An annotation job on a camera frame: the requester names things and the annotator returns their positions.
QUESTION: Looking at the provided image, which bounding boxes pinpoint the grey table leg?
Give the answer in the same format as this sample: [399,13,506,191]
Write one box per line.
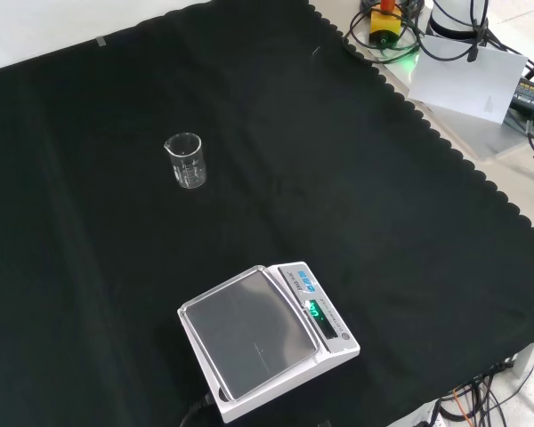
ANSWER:
[511,335,534,379]

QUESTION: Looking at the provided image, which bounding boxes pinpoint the black bench cloth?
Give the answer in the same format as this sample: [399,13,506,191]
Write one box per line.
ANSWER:
[0,0,534,427]

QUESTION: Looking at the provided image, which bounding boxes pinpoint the white electronic balance steel pan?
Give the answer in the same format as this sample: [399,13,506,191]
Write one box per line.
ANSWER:
[176,261,361,424]

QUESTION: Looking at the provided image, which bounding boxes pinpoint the black cable with plug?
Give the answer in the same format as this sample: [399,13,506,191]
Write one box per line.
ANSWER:
[420,0,495,64]

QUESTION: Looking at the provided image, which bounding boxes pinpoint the black looped cable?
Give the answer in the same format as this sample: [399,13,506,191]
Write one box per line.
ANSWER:
[345,0,425,60]

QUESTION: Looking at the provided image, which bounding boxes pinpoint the grey metal base plate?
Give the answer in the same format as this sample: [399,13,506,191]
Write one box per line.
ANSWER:
[349,17,534,162]

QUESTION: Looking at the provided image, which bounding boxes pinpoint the black balance power cable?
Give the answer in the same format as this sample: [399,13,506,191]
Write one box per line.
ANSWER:
[179,391,218,427]

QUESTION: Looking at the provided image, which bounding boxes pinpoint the small clear glass beaker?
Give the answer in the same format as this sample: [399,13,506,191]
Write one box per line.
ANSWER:
[163,133,205,189]

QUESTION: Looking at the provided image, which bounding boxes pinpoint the thin orange cable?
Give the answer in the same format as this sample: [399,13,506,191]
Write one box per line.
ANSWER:
[452,388,473,422]

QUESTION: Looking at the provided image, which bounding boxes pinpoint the black power adapter brick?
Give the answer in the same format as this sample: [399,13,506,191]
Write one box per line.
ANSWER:
[508,77,534,120]

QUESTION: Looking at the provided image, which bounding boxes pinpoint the black cable bundle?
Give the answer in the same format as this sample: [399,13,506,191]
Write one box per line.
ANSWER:
[435,359,534,427]

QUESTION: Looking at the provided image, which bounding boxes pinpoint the yellow stop button box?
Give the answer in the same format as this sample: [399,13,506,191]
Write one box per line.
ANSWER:
[369,0,403,48]

